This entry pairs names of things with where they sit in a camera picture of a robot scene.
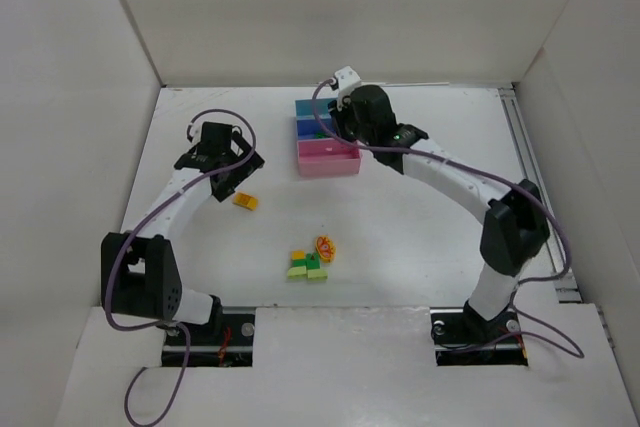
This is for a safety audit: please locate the yellow curved lego brick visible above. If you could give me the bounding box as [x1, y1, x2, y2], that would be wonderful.
[233, 192, 259, 211]

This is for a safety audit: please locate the yellow butterfly lego piece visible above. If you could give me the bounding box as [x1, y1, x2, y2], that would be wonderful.
[315, 236, 336, 263]

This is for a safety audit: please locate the green number lego brick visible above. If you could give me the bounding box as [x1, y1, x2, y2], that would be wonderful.
[306, 253, 321, 270]

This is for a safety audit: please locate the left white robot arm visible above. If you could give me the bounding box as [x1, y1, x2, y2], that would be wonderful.
[101, 122, 264, 336]

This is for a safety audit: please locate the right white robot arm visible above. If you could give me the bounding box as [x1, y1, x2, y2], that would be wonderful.
[328, 85, 550, 342]

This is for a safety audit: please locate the dark blue container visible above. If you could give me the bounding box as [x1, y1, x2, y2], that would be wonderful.
[296, 117, 336, 141]

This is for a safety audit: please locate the pink container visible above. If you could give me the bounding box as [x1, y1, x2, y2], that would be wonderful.
[297, 138, 361, 178]

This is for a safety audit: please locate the light blue container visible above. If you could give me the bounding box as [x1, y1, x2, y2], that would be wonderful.
[295, 99, 332, 118]

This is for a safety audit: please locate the green lego brick left stack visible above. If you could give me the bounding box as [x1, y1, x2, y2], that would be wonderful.
[291, 259, 307, 271]

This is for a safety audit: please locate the light green curved lego left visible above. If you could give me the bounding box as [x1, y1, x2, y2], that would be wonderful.
[286, 266, 307, 280]

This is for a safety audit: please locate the light green curved lego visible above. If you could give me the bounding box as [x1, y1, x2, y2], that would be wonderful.
[306, 268, 328, 281]
[286, 266, 307, 280]

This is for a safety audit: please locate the light green curved lego right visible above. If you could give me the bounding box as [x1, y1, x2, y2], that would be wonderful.
[306, 268, 328, 281]

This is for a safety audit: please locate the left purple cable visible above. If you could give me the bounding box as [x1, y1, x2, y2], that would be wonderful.
[101, 107, 257, 427]

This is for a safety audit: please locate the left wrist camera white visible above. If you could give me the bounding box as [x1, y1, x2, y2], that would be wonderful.
[187, 122, 203, 145]

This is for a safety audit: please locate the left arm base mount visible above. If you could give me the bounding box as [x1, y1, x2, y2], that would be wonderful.
[160, 307, 256, 368]

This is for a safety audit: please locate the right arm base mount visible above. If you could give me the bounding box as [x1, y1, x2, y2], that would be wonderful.
[430, 308, 528, 367]

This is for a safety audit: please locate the aluminium rail right side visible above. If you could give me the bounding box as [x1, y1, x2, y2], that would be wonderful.
[498, 85, 565, 281]

